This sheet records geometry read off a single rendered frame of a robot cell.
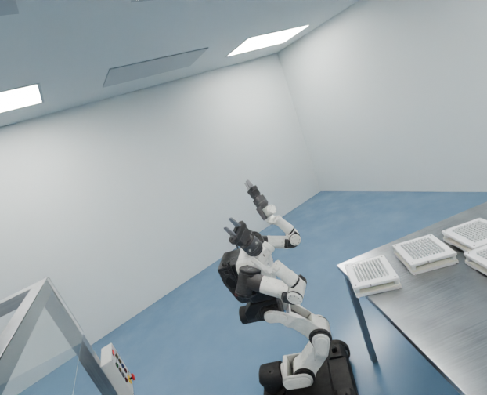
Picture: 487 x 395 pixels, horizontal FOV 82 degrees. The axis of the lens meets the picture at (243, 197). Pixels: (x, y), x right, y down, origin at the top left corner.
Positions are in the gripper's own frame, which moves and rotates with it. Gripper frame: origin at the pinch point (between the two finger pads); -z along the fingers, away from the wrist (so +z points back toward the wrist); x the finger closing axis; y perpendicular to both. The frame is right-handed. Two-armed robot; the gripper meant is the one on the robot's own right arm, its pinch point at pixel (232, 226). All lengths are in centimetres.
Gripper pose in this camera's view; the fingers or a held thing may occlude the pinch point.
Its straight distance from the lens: 129.8
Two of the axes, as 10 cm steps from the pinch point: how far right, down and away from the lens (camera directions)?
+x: 3.8, -7.3, 5.7
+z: 6.4, 6.5, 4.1
